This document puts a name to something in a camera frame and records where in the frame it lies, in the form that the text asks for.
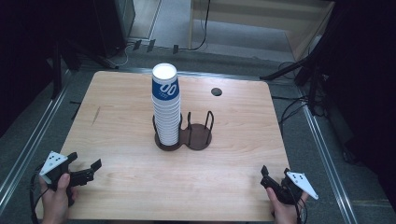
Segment black floor cables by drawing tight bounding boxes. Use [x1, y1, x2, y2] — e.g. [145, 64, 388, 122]
[272, 94, 311, 127]

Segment person's right hand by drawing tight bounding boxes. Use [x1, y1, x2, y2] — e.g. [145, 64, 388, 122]
[265, 187, 309, 224]

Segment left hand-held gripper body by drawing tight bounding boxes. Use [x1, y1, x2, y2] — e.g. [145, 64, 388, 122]
[39, 150, 95, 207]

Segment left hand-held gripper cable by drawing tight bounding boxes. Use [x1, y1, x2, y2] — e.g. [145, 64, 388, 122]
[28, 169, 50, 224]

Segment right hand-held gripper cable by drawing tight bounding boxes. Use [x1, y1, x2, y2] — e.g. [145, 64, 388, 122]
[291, 186, 309, 224]

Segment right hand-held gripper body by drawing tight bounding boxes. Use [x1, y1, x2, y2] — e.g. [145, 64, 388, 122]
[261, 171, 319, 205]

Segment metal floor rail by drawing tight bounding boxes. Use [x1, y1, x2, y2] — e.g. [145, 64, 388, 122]
[297, 88, 360, 224]
[0, 69, 73, 208]

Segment dark brown cup holder rack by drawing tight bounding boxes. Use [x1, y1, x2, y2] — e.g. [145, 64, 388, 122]
[152, 110, 215, 152]

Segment person's left hand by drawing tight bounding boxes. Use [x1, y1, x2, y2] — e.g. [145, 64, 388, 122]
[39, 173, 78, 224]

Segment black cabinet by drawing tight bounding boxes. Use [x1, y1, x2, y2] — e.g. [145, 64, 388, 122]
[92, 0, 136, 59]

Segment white floor cable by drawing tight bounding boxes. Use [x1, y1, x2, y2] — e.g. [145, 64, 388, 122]
[115, 42, 135, 68]

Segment light wooden furniture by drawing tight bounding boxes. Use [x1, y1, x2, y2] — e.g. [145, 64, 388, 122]
[188, 0, 336, 62]

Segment thin black hanging cable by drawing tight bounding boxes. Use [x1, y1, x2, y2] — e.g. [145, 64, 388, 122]
[186, 0, 212, 52]

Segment stack of paper cups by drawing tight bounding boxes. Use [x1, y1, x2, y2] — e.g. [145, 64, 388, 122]
[151, 63, 182, 147]

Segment hand-held gripper cable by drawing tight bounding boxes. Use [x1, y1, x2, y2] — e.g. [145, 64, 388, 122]
[291, 186, 309, 224]
[28, 169, 50, 224]

